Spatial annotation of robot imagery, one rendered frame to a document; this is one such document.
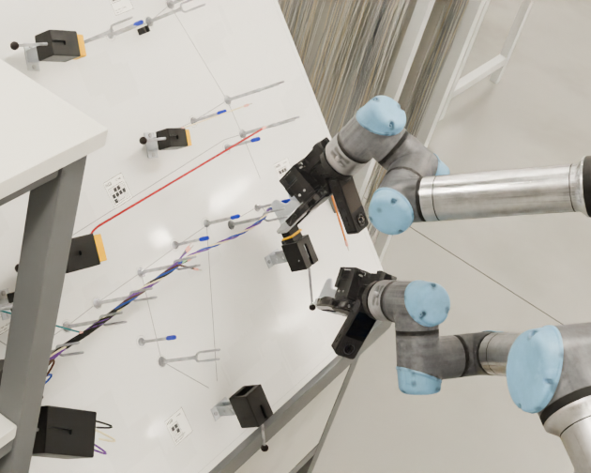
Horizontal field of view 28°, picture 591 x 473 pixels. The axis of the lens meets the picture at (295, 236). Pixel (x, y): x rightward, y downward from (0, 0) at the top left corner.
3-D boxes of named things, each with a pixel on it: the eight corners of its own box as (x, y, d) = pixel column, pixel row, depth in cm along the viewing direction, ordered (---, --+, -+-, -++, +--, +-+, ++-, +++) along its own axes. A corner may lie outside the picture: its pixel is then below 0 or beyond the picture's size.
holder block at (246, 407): (232, 459, 213) (272, 457, 207) (205, 400, 210) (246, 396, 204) (247, 446, 216) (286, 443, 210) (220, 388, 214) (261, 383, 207)
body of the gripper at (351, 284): (368, 280, 224) (406, 281, 214) (356, 322, 222) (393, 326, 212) (337, 266, 220) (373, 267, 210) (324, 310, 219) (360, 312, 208)
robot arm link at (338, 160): (378, 155, 211) (355, 171, 205) (364, 169, 214) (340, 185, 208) (351, 123, 211) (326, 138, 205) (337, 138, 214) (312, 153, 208)
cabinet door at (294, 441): (321, 445, 284) (368, 328, 261) (181, 585, 244) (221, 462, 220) (312, 438, 285) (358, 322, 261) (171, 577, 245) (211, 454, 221)
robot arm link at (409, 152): (415, 221, 203) (366, 179, 202) (430, 189, 212) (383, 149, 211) (443, 193, 198) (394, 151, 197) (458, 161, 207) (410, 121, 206)
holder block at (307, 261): (291, 272, 226) (307, 269, 223) (280, 246, 225) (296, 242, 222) (303, 263, 229) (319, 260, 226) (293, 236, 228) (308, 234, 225)
